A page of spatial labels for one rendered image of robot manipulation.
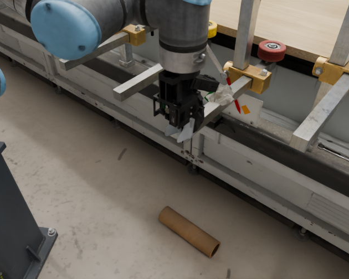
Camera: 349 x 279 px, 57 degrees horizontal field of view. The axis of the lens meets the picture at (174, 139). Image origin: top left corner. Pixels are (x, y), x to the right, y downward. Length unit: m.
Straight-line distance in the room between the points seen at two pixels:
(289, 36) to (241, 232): 0.91
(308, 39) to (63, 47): 0.81
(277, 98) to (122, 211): 0.93
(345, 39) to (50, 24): 0.61
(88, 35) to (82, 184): 1.39
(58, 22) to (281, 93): 0.87
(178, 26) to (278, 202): 1.12
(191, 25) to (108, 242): 1.20
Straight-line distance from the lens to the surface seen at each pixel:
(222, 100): 0.83
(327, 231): 1.52
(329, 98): 0.73
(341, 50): 0.83
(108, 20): 0.53
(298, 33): 1.16
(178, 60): 0.59
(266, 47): 1.02
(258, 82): 0.94
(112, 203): 1.70
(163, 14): 0.57
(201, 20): 0.57
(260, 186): 1.57
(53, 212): 1.74
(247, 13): 0.90
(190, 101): 0.65
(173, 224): 1.52
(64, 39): 0.50
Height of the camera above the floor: 1.34
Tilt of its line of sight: 42 degrees down
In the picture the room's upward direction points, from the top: straight up
